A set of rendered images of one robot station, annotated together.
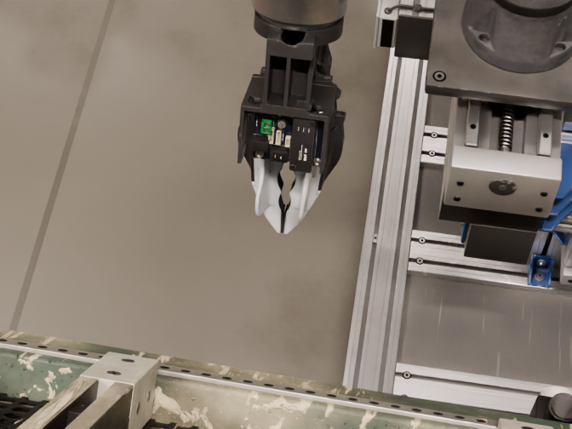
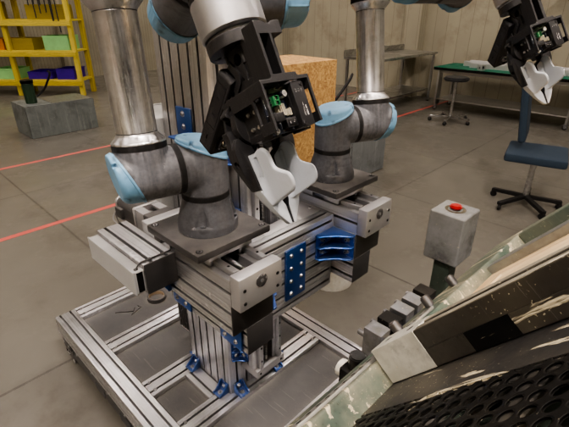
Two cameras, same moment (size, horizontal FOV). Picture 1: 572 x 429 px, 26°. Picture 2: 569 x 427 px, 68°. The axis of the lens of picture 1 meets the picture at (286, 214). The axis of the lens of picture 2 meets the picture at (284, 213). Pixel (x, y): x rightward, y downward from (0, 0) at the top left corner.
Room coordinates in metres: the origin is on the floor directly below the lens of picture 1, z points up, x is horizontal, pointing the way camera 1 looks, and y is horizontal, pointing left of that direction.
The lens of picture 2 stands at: (0.32, 0.37, 1.53)
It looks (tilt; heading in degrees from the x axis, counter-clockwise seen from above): 26 degrees down; 306
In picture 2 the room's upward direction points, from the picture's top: straight up
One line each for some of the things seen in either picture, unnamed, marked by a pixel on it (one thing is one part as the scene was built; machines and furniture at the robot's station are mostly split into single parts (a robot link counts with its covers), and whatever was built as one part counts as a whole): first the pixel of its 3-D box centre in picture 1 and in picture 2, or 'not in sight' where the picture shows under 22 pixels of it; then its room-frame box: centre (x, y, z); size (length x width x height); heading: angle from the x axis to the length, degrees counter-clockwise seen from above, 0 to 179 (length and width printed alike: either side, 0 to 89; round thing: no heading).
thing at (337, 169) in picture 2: not in sight; (331, 160); (0.95, -0.79, 1.09); 0.15 x 0.15 x 0.10
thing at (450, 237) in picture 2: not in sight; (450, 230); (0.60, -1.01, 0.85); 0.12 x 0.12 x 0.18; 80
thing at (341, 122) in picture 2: not in sight; (335, 124); (0.95, -0.79, 1.20); 0.13 x 0.12 x 0.14; 59
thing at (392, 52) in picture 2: not in sight; (390, 77); (3.23, -6.85, 0.47); 1.83 x 0.69 x 0.94; 81
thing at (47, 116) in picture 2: not in sight; (54, 99); (6.25, -2.57, 0.42); 0.88 x 0.72 x 0.84; 82
